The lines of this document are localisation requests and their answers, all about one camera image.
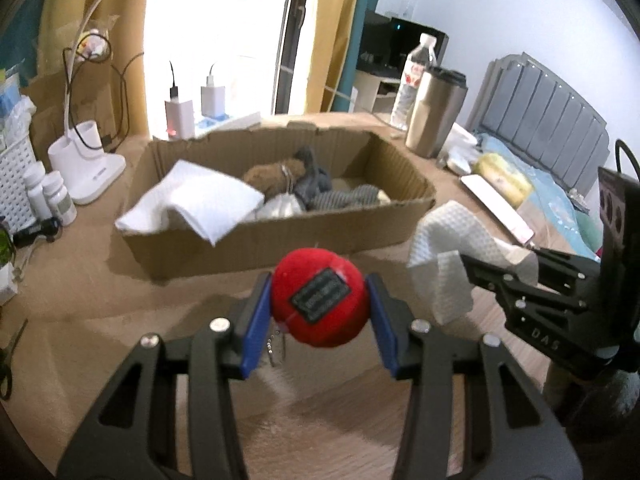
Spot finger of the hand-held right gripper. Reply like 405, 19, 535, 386
460, 253, 598, 367
535, 249, 603, 292

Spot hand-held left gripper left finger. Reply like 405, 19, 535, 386
56, 271, 275, 480

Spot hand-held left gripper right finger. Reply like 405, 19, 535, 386
366, 272, 581, 480

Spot red plush ball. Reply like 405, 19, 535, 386
267, 247, 371, 368

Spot cardboard box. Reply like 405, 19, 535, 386
117, 122, 437, 281

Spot white paper towel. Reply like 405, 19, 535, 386
406, 200, 541, 325

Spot clear bag of cotton swabs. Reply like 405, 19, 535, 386
257, 192, 306, 220

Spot grey dotted work glove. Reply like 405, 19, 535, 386
305, 184, 385, 213

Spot white cloth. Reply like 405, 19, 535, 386
115, 160, 266, 247

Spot brown plush ball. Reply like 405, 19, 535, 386
242, 157, 306, 196

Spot grey knitted sock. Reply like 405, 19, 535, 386
292, 147, 333, 211

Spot yellow sponge in bag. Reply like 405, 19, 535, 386
472, 152, 533, 208

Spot grey padded headboard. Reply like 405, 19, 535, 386
465, 52, 611, 193

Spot stainless steel tumbler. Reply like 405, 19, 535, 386
405, 66, 469, 158

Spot white blue flat box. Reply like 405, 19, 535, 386
195, 112, 262, 136

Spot white desk lamp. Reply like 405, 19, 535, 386
48, 0, 183, 206

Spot white charger with black plug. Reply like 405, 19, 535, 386
165, 87, 195, 140

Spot large white pill bottle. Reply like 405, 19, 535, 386
42, 171, 77, 226

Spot small black flashlight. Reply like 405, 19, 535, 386
12, 217, 60, 248

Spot white cabinet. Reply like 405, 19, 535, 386
352, 70, 401, 113

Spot clear plastic water bottle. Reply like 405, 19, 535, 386
390, 33, 438, 131

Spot white power adapter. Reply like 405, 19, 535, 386
0, 265, 23, 306

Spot small white pill bottle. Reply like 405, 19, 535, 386
22, 162, 48, 221

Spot white perforated basket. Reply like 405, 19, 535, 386
0, 132, 38, 221

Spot black appliance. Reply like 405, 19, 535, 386
357, 10, 449, 86

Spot yellow curtain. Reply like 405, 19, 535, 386
37, 0, 151, 136
305, 0, 366, 113

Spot clear bag with small items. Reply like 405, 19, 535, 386
75, 15, 121, 63

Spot blue white mask pack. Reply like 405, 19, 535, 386
0, 67, 38, 133

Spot black handled scissors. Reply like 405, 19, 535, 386
0, 317, 30, 401

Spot black charging cable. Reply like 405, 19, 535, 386
62, 30, 179, 153

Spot black window frame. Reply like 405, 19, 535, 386
272, 0, 316, 116

